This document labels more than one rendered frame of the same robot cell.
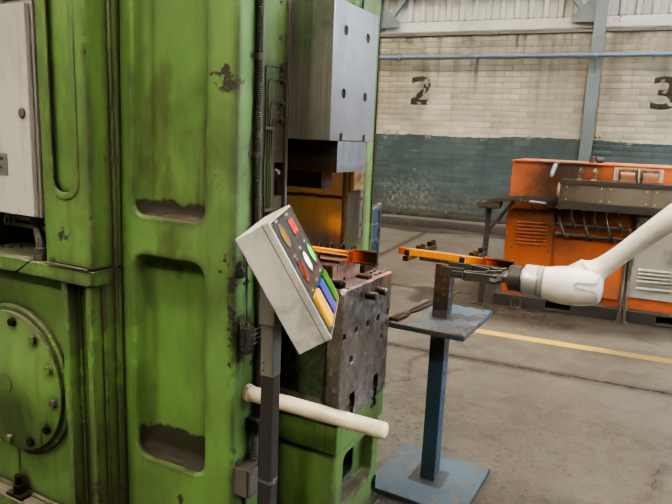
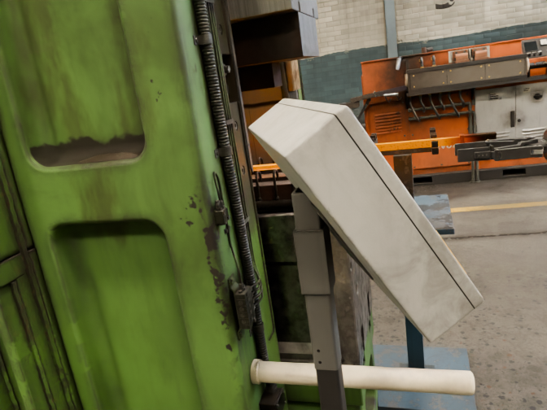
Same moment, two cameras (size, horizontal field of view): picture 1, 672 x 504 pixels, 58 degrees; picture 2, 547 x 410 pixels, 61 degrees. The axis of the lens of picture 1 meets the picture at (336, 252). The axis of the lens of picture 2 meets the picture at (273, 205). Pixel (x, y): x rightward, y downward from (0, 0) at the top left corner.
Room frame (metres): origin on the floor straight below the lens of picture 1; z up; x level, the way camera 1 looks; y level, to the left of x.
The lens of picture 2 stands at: (0.78, 0.30, 1.24)
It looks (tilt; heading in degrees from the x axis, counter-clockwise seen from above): 15 degrees down; 351
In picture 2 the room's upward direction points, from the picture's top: 8 degrees counter-clockwise
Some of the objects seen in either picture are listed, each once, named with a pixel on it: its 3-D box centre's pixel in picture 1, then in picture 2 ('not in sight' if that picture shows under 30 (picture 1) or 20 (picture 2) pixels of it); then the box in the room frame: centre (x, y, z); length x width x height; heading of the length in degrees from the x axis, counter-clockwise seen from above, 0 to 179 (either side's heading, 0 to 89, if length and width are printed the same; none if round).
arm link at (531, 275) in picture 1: (532, 280); not in sight; (1.68, -0.56, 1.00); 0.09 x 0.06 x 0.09; 152
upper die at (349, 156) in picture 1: (295, 153); (229, 50); (2.02, 0.15, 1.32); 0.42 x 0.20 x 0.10; 62
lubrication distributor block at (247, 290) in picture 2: (247, 338); (245, 304); (1.65, 0.24, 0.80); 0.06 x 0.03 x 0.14; 152
